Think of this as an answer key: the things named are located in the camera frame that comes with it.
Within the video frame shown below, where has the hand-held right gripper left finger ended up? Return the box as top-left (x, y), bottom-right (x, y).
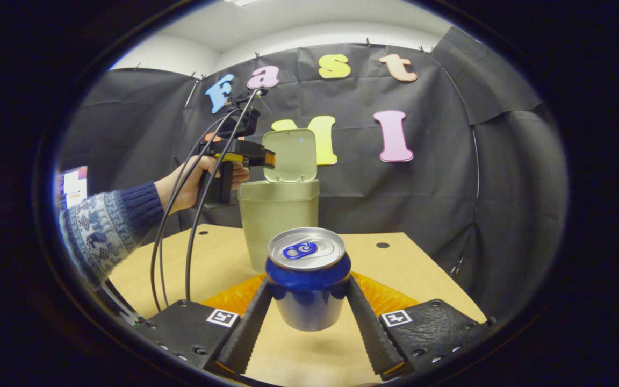
top-left (138, 273), bottom-right (273, 376)

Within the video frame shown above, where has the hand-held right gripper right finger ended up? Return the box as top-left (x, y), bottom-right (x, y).
top-left (346, 271), bottom-right (495, 377)

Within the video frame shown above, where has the green desktop garbage bin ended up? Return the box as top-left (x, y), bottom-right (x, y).
top-left (237, 128), bottom-right (320, 274)

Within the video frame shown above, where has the blue pop can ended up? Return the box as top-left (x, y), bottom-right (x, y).
top-left (265, 227), bottom-right (352, 332)

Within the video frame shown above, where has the wooden desktop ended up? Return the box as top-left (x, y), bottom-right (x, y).
top-left (108, 224), bottom-right (487, 387)

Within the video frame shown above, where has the computer monitor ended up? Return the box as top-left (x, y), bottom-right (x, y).
top-left (57, 166), bottom-right (89, 209)

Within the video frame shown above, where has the black cable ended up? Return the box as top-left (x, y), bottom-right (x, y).
top-left (150, 105), bottom-right (246, 313)
top-left (157, 107), bottom-right (248, 308)
top-left (185, 89), bottom-right (267, 302)

